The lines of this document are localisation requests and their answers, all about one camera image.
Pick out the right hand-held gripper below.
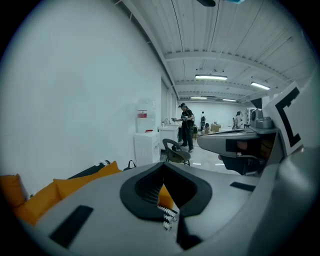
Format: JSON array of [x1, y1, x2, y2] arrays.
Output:
[[196, 79, 320, 176]]

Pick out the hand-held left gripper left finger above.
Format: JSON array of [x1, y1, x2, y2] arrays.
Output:
[[18, 161, 187, 256]]

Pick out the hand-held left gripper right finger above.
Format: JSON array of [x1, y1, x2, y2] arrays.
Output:
[[162, 161, 262, 256]]

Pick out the black backpack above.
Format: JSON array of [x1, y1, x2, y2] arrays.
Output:
[[122, 159, 137, 172]]

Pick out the person's right hand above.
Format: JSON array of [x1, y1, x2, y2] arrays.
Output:
[[217, 140, 251, 161]]

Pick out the orange sofa cushion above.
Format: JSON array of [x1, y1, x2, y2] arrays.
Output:
[[13, 181, 62, 226], [158, 184, 175, 210], [0, 173, 29, 209], [53, 161, 123, 201]]

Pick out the black and white zigzag cloth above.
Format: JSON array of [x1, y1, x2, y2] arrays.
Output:
[[156, 204, 179, 231]]

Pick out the black zigzag-edged pillow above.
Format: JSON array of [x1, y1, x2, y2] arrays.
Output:
[[67, 159, 111, 180]]

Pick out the dark wicker chair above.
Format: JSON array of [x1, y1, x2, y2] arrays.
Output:
[[162, 138, 192, 167]]

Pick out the white sink cabinet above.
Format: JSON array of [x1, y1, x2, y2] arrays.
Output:
[[158, 119, 180, 151]]

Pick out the white water dispenser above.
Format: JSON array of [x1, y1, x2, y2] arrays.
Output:
[[133, 131, 161, 167]]

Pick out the clear water bottle red label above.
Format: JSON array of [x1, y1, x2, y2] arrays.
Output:
[[136, 97, 157, 135]]

